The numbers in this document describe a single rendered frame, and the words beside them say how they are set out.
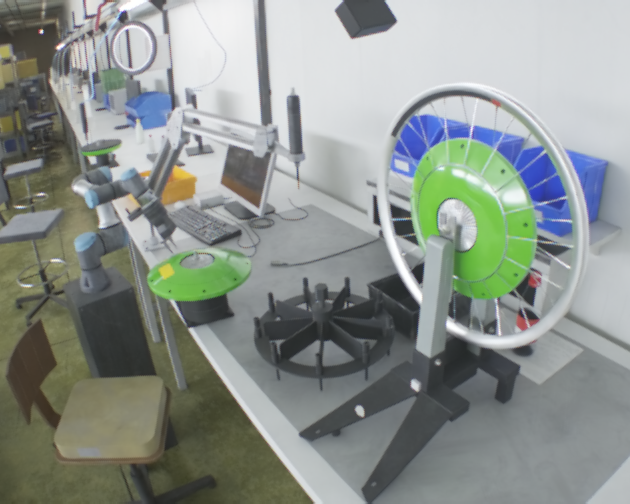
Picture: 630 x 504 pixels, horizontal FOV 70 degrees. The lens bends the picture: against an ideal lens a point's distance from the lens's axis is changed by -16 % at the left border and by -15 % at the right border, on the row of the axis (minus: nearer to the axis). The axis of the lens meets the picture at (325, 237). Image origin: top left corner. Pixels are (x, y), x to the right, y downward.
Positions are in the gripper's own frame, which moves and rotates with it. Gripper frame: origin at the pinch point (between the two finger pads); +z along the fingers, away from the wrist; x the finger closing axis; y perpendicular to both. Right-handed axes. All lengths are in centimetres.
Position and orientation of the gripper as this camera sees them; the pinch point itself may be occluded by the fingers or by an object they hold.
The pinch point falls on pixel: (175, 251)
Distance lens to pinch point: 181.5
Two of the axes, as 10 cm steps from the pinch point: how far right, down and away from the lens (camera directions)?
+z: 5.0, 7.8, 3.7
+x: -0.5, -4.0, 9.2
